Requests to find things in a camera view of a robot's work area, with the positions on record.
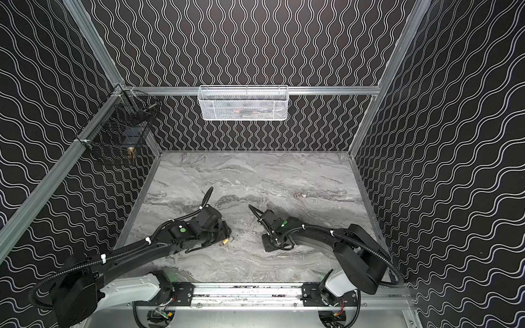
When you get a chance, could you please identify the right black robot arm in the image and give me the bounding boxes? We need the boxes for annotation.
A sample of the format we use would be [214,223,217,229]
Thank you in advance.
[248,205,405,297]

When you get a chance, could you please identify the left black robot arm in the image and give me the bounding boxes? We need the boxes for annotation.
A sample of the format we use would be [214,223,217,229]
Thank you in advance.
[28,188,232,327]

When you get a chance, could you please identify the brass object in black basket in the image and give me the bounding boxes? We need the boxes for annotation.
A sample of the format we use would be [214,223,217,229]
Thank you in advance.
[127,147,137,162]

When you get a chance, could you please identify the red item in white basket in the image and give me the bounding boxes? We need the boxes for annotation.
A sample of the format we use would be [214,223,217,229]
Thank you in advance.
[233,108,259,117]

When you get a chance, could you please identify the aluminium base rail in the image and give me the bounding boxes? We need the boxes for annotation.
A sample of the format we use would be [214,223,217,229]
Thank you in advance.
[95,280,411,312]

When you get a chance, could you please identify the white mesh wall basket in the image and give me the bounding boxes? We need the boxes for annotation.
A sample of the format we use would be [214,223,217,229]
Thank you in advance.
[198,85,290,121]

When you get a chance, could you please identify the black wire wall basket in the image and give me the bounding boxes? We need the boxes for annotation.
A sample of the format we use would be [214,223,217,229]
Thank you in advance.
[79,87,161,166]

